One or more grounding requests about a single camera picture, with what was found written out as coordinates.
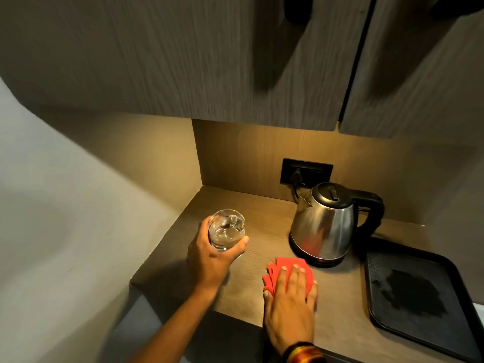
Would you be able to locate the black wall socket plate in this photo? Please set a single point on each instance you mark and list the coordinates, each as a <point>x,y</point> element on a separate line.
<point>315,171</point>

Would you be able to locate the stainless steel electric kettle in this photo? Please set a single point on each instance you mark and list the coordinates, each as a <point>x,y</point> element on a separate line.
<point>325,223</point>

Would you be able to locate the person's left hand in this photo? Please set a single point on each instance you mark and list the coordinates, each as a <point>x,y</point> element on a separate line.
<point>206,262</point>

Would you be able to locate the person's left forearm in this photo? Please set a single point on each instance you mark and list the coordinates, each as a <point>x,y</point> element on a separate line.
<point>177,328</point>

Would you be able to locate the red cleaning cloth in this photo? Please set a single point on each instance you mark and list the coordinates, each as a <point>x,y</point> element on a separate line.
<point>298,266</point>

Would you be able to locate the person's right little finger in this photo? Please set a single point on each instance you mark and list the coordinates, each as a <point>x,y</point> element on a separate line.
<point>312,294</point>

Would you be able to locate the red and gold bangles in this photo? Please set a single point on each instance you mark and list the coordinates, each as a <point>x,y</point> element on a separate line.
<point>304,353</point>

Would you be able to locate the person's right thumb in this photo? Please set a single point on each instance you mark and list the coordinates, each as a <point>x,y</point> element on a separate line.
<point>268,304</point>

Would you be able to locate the clear glass of water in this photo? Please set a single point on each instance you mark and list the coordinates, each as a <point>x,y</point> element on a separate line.
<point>227,230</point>

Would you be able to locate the person's left thumb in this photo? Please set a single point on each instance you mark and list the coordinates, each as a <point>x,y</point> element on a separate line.
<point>237,248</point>

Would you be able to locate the black plastic tray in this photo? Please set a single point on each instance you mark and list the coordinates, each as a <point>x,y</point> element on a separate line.
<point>416,294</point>

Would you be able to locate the person's right middle finger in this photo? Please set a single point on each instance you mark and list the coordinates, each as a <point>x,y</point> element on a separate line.
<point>292,279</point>

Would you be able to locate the narrow grey wooden cabinet door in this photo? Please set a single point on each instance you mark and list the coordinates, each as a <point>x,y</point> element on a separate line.
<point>419,71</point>

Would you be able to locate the black power plug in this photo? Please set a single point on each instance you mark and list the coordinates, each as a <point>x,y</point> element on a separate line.
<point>296,176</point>

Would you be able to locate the wide grey wooden cabinet door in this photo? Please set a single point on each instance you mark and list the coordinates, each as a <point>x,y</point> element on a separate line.
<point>170,52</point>

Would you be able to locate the person's right hand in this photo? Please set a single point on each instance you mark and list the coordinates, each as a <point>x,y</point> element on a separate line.
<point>289,319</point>

